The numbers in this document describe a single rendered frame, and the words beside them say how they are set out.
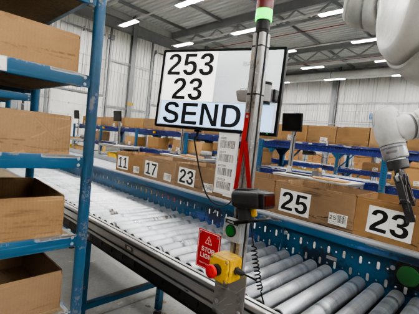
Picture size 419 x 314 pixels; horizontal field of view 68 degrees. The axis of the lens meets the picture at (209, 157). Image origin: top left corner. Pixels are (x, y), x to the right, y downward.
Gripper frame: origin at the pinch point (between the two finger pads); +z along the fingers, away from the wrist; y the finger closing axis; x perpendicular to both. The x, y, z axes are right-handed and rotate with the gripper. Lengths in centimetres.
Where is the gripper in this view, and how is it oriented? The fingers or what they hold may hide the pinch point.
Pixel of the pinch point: (410, 212)
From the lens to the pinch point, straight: 139.4
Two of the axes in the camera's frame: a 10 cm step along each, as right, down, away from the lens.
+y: -6.9, -0.3, -7.2
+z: 1.5, 9.7, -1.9
